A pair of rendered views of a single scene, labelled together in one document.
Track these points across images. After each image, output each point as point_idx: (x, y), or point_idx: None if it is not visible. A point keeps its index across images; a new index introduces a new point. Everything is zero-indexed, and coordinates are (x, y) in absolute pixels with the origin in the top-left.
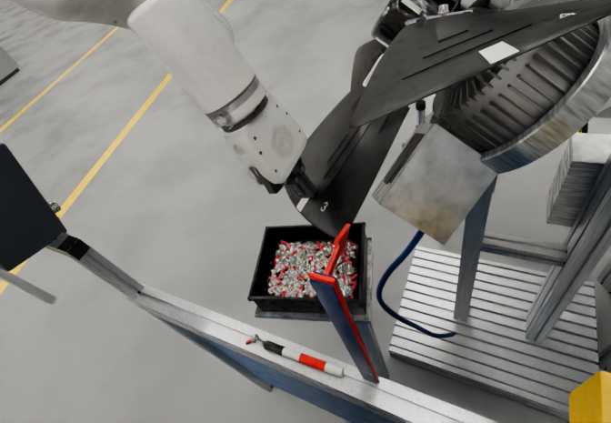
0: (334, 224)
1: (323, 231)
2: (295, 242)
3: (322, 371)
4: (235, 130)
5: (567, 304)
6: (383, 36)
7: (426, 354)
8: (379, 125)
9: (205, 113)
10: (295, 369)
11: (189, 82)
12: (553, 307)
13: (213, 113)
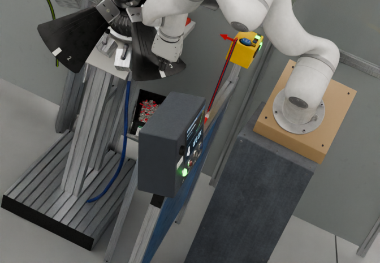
0: (180, 66)
1: (180, 71)
2: (138, 119)
3: (206, 121)
4: (180, 38)
5: (116, 116)
6: (134, 0)
7: (100, 219)
8: (152, 30)
9: (180, 35)
10: (206, 128)
11: (185, 22)
12: (112, 124)
13: (182, 33)
